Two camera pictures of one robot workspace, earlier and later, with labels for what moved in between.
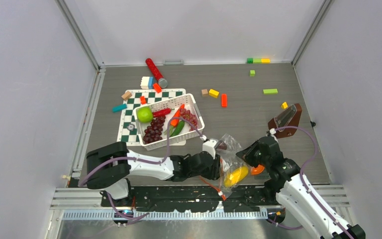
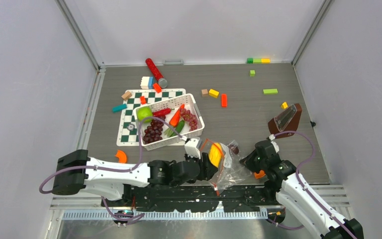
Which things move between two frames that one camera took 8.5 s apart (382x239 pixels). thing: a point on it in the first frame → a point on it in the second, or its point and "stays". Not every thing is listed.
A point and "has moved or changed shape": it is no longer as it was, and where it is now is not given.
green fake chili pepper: (178, 129) stays
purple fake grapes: (153, 132) stays
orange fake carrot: (175, 122) stays
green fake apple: (144, 114) stays
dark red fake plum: (222, 145) → (234, 149)
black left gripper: (214, 173) stays
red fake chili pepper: (162, 112) stays
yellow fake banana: (236, 176) has moved or changed shape
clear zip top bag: (235, 171) has moved or changed shape
